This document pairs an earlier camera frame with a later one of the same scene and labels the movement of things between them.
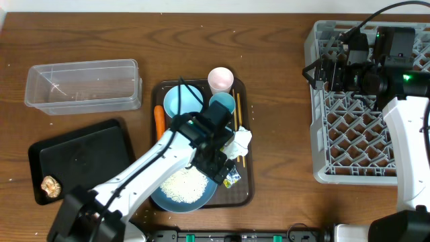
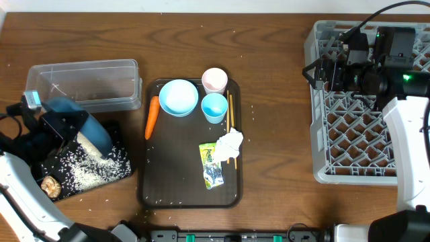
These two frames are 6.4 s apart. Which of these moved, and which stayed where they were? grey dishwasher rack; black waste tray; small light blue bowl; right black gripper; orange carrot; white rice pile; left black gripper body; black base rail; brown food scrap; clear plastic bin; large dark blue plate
Moved: orange carrot; large dark blue plate; white rice pile; left black gripper body; small light blue bowl
Stayed: clear plastic bin; black waste tray; black base rail; grey dishwasher rack; brown food scrap; right black gripper
